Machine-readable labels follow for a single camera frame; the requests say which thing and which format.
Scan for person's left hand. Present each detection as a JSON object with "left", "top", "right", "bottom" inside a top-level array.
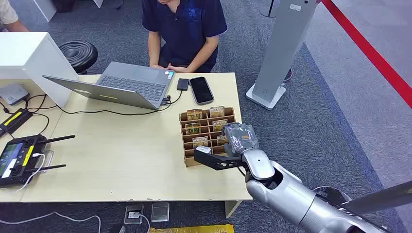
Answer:
[{"left": 166, "top": 63, "right": 194, "bottom": 74}]

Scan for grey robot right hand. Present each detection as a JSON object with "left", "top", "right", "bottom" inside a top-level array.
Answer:
[{"left": 222, "top": 122, "right": 260, "bottom": 158}]

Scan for wooden card rack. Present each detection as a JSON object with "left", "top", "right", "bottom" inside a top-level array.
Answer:
[{"left": 179, "top": 106, "right": 238, "bottom": 168}]

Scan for person in pale shirt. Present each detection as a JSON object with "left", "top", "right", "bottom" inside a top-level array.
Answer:
[{"left": 0, "top": 0, "right": 30, "bottom": 33}]

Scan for small black adapter box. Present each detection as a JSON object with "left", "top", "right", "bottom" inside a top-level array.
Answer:
[{"left": 176, "top": 78, "right": 190, "bottom": 92}]

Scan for grey laptop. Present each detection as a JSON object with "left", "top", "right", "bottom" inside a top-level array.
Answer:
[{"left": 42, "top": 61, "right": 175, "bottom": 111}]

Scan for black smartphone grey case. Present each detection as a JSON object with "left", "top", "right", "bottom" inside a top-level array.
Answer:
[{"left": 189, "top": 76, "right": 215, "bottom": 106}]

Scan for desk leg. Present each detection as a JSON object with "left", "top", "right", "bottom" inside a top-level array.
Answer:
[{"left": 224, "top": 200, "right": 242, "bottom": 219}]

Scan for black round stool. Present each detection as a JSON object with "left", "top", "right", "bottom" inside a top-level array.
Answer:
[{"left": 58, "top": 40, "right": 99, "bottom": 75}]

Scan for grey pillar stand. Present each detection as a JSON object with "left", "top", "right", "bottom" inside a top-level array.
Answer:
[{"left": 245, "top": 0, "right": 320, "bottom": 111}]

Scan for yellow floor object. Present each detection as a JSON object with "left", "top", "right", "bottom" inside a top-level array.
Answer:
[{"left": 148, "top": 224, "right": 235, "bottom": 233}]

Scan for black pole base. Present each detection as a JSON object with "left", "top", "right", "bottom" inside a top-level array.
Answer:
[{"left": 259, "top": 0, "right": 278, "bottom": 18}]

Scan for silver floor socket cover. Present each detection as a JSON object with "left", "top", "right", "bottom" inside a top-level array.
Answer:
[{"left": 150, "top": 202, "right": 170, "bottom": 223}]

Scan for white furniture piece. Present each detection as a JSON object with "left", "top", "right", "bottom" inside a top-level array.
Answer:
[{"left": 31, "top": 0, "right": 58, "bottom": 22}]

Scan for white cabinet box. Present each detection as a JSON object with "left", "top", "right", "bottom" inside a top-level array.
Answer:
[{"left": 0, "top": 32, "right": 79, "bottom": 109}]

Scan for floor socket with plug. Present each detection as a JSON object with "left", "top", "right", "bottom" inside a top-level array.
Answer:
[{"left": 123, "top": 204, "right": 145, "bottom": 225}]

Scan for grey mini computer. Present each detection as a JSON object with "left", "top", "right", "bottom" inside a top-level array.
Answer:
[{"left": 0, "top": 83, "right": 31, "bottom": 106}]

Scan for dark grey bar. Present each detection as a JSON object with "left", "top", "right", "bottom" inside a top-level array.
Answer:
[{"left": 340, "top": 180, "right": 412, "bottom": 216}]

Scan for black device yellow stripe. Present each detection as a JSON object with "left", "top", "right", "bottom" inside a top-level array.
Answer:
[{"left": 0, "top": 108, "right": 34, "bottom": 138}]

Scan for red barrier belt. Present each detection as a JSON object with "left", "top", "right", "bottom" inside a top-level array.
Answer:
[{"left": 321, "top": 0, "right": 412, "bottom": 109}]

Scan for black remote controller with antennas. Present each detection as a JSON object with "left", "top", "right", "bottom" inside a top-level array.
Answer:
[{"left": 0, "top": 134, "right": 76, "bottom": 189}]

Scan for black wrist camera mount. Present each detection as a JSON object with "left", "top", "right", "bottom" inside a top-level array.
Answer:
[{"left": 193, "top": 145, "right": 249, "bottom": 171}]

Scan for long black laptop cable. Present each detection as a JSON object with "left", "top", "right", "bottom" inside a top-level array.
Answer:
[{"left": 55, "top": 90, "right": 184, "bottom": 117}]

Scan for cables behind pillar base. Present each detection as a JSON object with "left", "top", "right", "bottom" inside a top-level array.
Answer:
[{"left": 282, "top": 67, "right": 294, "bottom": 87}]

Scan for thin black desk cable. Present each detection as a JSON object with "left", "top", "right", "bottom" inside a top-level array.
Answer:
[{"left": 0, "top": 94, "right": 59, "bottom": 139}]

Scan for white controller cable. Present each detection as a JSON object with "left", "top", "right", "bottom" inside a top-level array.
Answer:
[{"left": 14, "top": 153, "right": 47, "bottom": 193}]

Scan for white floor cable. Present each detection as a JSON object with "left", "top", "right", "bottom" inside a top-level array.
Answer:
[{"left": 0, "top": 211, "right": 102, "bottom": 233}]

